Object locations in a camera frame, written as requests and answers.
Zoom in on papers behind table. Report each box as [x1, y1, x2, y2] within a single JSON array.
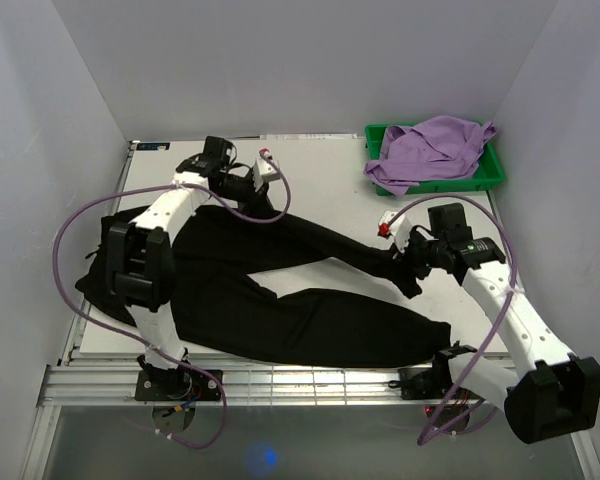
[[257, 133, 359, 140]]

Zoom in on purple trousers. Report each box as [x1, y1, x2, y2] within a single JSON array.
[[363, 115, 498, 196]]

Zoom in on black trousers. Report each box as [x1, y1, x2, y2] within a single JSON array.
[[74, 199, 453, 369]]

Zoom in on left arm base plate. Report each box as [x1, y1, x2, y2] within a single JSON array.
[[134, 370, 223, 403]]

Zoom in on green plastic bin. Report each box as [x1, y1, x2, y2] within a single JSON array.
[[364, 124, 506, 195]]

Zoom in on blue label sticker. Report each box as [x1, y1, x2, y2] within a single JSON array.
[[135, 142, 170, 151]]

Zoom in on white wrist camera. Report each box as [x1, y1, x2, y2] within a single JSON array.
[[252, 148, 280, 191], [378, 210, 413, 254]]

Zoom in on aluminium frame rail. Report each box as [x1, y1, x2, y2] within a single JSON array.
[[35, 352, 581, 407]]

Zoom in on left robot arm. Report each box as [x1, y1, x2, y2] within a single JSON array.
[[105, 136, 280, 400]]

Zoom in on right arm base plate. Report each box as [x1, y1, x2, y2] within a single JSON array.
[[387, 367, 453, 400]]

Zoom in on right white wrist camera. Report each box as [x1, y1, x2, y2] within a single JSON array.
[[378, 210, 413, 254]]

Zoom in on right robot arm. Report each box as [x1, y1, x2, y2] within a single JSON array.
[[378, 194, 600, 444]]

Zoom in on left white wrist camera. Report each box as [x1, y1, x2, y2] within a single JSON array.
[[252, 148, 280, 191]]

